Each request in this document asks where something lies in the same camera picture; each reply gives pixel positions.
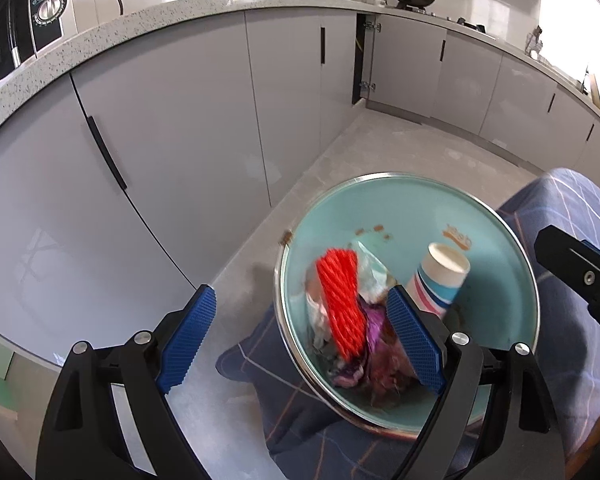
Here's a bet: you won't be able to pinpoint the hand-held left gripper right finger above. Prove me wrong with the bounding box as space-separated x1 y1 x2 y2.
385 285 566 480

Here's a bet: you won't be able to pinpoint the blue plaid tablecloth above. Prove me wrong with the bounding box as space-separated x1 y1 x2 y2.
215 167 600 480

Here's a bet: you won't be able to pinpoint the gas stove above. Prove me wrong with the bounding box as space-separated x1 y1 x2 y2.
445 15 498 41

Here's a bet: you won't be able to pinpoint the grey speckled countertop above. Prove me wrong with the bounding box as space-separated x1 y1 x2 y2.
0 0 600 141

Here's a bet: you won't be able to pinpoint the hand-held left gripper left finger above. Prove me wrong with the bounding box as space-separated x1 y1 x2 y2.
35 284 218 480

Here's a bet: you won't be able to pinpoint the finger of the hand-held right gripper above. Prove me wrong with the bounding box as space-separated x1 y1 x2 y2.
533 225 600 361

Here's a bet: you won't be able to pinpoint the grey base cabinets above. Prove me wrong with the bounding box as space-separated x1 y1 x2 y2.
0 7 600 376

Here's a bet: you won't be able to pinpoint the striped paper cup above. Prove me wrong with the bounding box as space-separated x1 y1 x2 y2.
407 242 471 318

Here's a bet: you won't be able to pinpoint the red foam fruit net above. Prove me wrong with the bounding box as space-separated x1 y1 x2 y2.
316 246 368 361

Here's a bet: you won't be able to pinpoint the clear plastic bag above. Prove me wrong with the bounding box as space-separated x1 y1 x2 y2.
305 240 396 356

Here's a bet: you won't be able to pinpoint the teal cartoon print bin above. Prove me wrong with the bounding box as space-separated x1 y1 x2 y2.
274 172 540 441

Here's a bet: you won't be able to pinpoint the microwave oven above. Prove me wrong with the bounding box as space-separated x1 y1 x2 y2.
0 0 73 91

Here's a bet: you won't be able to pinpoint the purple wrapper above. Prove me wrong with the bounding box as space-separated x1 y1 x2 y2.
330 305 416 403

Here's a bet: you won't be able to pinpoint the utensil holder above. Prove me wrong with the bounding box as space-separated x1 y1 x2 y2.
525 25 546 58

